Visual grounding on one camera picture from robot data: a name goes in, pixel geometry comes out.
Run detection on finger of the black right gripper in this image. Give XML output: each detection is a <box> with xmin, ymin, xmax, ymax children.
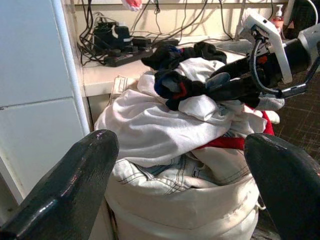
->
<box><xmin>206</xmin><ymin>75</ymin><xmax>264</xmax><ymax>106</ymax></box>
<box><xmin>209</xmin><ymin>58</ymin><xmax>254</xmax><ymax>78</ymax></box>

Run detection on light denim jeans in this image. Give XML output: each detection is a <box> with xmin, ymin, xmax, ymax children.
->
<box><xmin>111</xmin><ymin>151</ymin><xmax>251</xmax><ymax>196</ymax></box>

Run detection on red garment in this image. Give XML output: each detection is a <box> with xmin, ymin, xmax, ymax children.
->
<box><xmin>196</xmin><ymin>104</ymin><xmax>276</xmax><ymax>151</ymax></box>

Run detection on large black power adapter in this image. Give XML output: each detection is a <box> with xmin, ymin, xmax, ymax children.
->
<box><xmin>93</xmin><ymin>21</ymin><xmax>132</xmax><ymax>51</ymax></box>

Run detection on pink hand soap pump bottle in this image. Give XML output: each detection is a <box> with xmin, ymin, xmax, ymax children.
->
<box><xmin>270</xmin><ymin>4</ymin><xmax>286</xmax><ymax>34</ymax></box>

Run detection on black power strip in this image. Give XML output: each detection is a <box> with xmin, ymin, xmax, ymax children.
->
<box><xmin>103</xmin><ymin>48</ymin><xmax>154</xmax><ymax>68</ymax></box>

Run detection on white shirt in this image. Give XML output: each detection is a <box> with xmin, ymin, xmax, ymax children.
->
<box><xmin>94</xmin><ymin>57</ymin><xmax>269</xmax><ymax>168</ymax></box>

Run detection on grey sock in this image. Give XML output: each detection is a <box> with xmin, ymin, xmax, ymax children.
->
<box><xmin>256</xmin><ymin>95</ymin><xmax>286</xmax><ymax>111</ymax></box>

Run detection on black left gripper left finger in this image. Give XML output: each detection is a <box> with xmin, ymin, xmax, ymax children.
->
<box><xmin>0</xmin><ymin>129</ymin><xmax>120</xmax><ymax>240</ymax></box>

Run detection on red and white cloth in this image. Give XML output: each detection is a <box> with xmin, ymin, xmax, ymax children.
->
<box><xmin>120</xmin><ymin>0</ymin><xmax>144</xmax><ymax>13</ymax></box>

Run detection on white sock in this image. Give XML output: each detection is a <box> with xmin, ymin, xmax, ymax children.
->
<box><xmin>266</xmin><ymin>109</ymin><xmax>281</xmax><ymax>125</ymax></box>

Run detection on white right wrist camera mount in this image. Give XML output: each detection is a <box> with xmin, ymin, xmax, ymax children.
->
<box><xmin>238</xmin><ymin>13</ymin><xmax>294</xmax><ymax>85</ymax></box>

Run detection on white appliance panel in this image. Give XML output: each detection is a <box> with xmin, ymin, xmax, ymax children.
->
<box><xmin>0</xmin><ymin>0</ymin><xmax>86</xmax><ymax>219</ymax></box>

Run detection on black sock with blue trim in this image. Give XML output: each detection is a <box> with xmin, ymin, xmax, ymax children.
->
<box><xmin>140</xmin><ymin>40</ymin><xmax>228</xmax><ymax>71</ymax></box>

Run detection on black sock with red trim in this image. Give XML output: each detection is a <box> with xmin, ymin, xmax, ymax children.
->
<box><xmin>153</xmin><ymin>69</ymin><xmax>261</xmax><ymax>111</ymax></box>

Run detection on white fabric laundry hamper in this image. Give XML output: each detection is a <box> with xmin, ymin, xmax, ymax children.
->
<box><xmin>104</xmin><ymin>172</ymin><xmax>266</xmax><ymax>240</ymax></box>

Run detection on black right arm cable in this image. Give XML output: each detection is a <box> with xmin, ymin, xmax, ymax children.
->
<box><xmin>249</xmin><ymin>29</ymin><xmax>309</xmax><ymax>99</ymax></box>

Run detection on small black plug adapter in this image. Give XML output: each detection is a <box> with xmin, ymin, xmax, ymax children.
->
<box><xmin>130</xmin><ymin>36</ymin><xmax>152</xmax><ymax>52</ymax></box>

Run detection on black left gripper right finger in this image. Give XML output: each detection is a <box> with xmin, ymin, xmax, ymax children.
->
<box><xmin>243</xmin><ymin>132</ymin><xmax>320</xmax><ymax>240</ymax></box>

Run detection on hanging black wall cable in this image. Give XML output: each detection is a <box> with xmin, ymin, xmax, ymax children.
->
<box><xmin>152</xmin><ymin>0</ymin><xmax>162</xmax><ymax>28</ymax></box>

